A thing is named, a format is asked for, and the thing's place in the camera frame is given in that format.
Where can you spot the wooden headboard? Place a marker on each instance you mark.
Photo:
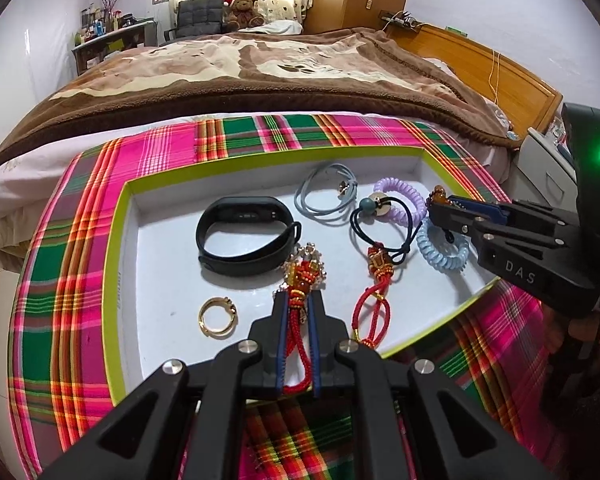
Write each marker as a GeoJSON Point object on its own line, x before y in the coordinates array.
{"type": "Point", "coordinates": [480, 60]}

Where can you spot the person's right hand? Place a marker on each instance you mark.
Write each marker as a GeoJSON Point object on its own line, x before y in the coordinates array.
{"type": "Point", "coordinates": [582, 335]}

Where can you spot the white drawer unit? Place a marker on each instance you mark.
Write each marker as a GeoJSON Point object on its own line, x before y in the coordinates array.
{"type": "Point", "coordinates": [540, 170]}

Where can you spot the black fitness band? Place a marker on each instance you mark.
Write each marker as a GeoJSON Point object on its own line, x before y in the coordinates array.
{"type": "Point", "coordinates": [240, 266]}

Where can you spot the pink green plaid cloth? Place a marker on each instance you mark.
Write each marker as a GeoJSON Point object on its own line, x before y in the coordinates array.
{"type": "Point", "coordinates": [70, 270]}

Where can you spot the small device on headboard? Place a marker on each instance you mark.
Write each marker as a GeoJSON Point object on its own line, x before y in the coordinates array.
{"type": "Point", "coordinates": [402, 20]}

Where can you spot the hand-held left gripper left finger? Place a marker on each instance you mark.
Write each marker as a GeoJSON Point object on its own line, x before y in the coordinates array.
{"type": "Point", "coordinates": [282, 345]}

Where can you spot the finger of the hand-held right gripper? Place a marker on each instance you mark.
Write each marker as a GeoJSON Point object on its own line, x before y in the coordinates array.
{"type": "Point", "coordinates": [480, 206]}
{"type": "Point", "coordinates": [450, 217]}

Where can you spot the brown patterned blanket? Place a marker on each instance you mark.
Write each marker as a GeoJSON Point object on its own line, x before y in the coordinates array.
{"type": "Point", "coordinates": [230, 90]}

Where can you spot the cluttered dresser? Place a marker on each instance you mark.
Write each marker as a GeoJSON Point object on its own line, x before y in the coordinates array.
{"type": "Point", "coordinates": [115, 35]}

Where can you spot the red gold beaded charm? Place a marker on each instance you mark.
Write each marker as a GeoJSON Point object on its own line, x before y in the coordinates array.
{"type": "Point", "coordinates": [300, 280]}

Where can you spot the brown teddy bear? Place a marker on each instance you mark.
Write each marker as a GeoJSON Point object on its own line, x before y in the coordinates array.
{"type": "Point", "coordinates": [242, 10]}

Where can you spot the white pillow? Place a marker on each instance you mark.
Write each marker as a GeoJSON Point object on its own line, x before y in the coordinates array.
{"type": "Point", "coordinates": [280, 27]}

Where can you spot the brown bead charm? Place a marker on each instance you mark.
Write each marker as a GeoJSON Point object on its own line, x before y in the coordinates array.
{"type": "Point", "coordinates": [439, 195]}

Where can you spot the white tray with green rim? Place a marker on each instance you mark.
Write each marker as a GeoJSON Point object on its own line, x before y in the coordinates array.
{"type": "Point", "coordinates": [180, 300]}

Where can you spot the black chair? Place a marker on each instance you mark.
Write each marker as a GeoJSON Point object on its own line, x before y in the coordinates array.
{"type": "Point", "coordinates": [200, 15]}

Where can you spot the clutter of desk trinkets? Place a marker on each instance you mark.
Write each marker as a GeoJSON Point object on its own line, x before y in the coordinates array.
{"type": "Point", "coordinates": [100, 22]}

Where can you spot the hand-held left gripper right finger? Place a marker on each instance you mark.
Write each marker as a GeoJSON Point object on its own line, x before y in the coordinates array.
{"type": "Point", "coordinates": [314, 352]}

